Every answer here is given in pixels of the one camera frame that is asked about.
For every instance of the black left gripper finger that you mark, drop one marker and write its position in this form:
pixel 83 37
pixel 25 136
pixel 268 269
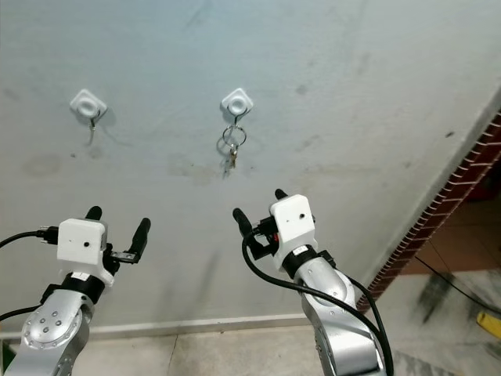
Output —
pixel 94 213
pixel 141 235

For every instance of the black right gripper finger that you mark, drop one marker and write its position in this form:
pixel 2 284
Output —
pixel 280 194
pixel 243 223

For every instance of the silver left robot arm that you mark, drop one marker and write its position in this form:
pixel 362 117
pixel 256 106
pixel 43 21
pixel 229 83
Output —
pixel 51 333

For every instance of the red brick pillar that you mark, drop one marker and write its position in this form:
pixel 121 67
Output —
pixel 438 200

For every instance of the yellow object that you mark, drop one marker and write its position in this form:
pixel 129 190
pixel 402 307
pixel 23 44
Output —
pixel 489 323

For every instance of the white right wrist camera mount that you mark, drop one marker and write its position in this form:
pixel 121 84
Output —
pixel 293 223

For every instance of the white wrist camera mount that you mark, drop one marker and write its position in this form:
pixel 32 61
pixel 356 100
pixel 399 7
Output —
pixel 293 223
pixel 82 243

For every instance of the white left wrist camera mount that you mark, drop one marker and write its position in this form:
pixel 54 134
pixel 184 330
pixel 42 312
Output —
pixel 82 243

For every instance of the white square wall hook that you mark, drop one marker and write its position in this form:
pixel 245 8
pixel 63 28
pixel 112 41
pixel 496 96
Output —
pixel 237 101
pixel 88 103

